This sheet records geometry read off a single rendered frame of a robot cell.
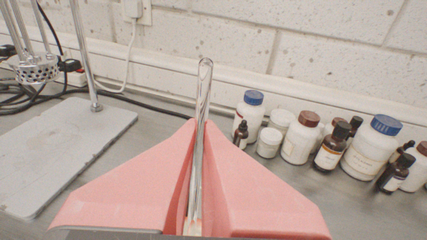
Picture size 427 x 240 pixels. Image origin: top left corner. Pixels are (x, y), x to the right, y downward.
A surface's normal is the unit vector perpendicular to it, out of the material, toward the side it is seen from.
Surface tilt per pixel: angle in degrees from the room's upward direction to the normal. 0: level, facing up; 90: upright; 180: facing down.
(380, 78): 90
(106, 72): 90
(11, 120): 0
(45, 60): 0
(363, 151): 90
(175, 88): 90
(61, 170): 0
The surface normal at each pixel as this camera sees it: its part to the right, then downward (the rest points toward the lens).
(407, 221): 0.11, -0.82
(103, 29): -0.26, 0.52
